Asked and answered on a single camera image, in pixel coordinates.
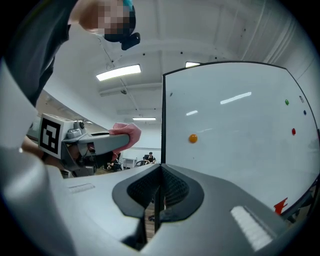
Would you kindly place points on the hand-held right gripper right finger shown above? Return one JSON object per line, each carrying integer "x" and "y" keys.
{"x": 212, "y": 225}

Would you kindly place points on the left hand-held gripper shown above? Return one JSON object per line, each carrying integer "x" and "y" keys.
{"x": 50, "y": 135}

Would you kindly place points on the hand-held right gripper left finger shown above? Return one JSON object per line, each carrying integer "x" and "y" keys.
{"x": 100, "y": 212}

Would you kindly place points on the pink cloth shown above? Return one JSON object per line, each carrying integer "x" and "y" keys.
{"x": 130, "y": 130}

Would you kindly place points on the white whiteboard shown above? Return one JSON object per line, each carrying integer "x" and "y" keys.
{"x": 237, "y": 162}

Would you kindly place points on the person's left forearm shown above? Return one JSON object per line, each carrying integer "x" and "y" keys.
{"x": 31, "y": 148}

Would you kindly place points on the long ceiling light panel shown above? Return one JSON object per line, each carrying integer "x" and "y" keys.
{"x": 118, "y": 72}
{"x": 144, "y": 118}
{"x": 192, "y": 64}

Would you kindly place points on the round ceiling sensor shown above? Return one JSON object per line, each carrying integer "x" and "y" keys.
{"x": 124, "y": 91}

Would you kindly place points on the red lightning-shaped magnet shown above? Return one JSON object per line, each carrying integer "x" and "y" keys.
{"x": 280, "y": 206}

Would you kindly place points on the orange round magnet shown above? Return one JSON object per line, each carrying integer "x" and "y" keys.
{"x": 193, "y": 138}

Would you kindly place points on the person's black shirt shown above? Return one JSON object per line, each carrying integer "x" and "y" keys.
{"x": 32, "y": 50}

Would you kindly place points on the red round magnet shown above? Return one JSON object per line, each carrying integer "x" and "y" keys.
{"x": 293, "y": 131}

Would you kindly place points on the person's head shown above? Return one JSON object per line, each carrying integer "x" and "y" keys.
{"x": 105, "y": 17}

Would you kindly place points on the green round magnet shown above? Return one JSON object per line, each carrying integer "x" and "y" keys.
{"x": 286, "y": 102}

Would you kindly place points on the blue round magnet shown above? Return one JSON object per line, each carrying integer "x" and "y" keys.
{"x": 304, "y": 112}

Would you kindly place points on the black head-mounted camera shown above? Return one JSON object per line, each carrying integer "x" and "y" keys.
{"x": 130, "y": 41}

